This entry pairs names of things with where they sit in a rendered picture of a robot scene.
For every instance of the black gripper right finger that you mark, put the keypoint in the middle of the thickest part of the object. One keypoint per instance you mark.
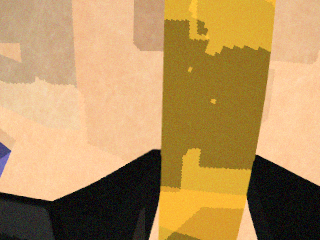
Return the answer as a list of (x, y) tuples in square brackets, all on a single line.
[(283, 205)]

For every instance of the blue rectangular block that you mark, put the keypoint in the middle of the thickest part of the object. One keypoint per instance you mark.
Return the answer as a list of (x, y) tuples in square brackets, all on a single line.
[(4, 156)]

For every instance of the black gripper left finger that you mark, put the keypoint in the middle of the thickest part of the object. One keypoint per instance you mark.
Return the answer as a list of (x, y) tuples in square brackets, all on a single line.
[(120, 206)]

